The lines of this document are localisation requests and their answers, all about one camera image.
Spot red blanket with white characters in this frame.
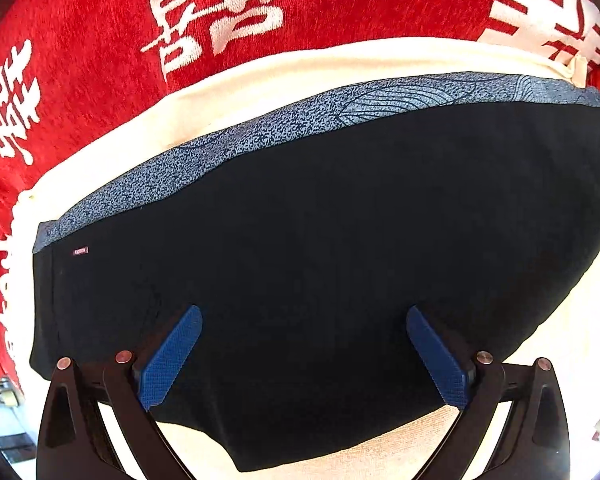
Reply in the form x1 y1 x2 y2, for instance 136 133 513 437
0 0 600 386

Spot black pants with blue waistband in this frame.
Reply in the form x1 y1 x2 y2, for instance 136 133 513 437
28 71 600 474

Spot cream peach cloth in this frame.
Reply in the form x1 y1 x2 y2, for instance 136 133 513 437
0 37 600 480

